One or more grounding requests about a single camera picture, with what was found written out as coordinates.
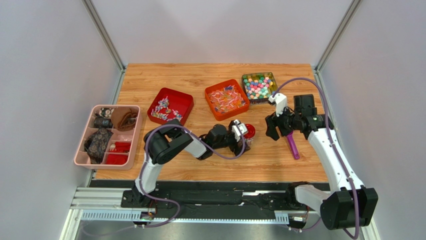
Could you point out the pink organizer basket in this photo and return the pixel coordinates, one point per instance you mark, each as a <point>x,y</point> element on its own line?
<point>110,138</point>

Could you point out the red tray of swirl lollipops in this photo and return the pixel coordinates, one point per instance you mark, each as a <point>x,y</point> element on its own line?
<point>170,104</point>

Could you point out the purple plastic scoop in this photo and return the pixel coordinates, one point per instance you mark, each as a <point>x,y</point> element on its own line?
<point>292,146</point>

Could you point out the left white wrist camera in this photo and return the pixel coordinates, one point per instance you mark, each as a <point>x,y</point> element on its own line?
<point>238,128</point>

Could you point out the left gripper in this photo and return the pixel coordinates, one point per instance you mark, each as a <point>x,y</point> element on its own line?
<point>238,151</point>

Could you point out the clear tray of colourful candies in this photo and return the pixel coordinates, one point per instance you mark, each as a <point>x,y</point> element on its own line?
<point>258,87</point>

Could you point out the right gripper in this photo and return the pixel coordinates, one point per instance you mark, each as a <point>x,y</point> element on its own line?
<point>277,123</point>

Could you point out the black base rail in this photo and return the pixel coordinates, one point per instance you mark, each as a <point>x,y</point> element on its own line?
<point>215,200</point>

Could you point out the clear plastic jar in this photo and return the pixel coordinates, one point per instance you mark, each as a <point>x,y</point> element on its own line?
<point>248,141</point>

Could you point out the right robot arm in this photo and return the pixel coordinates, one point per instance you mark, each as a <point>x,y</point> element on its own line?
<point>349,204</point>

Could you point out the orange tray of lollipops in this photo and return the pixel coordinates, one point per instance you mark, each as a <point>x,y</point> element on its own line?
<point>226,99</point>

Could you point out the red jar lid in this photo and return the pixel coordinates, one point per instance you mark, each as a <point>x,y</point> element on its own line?
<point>251,131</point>

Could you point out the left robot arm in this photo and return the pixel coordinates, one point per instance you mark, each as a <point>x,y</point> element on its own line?
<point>165,142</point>

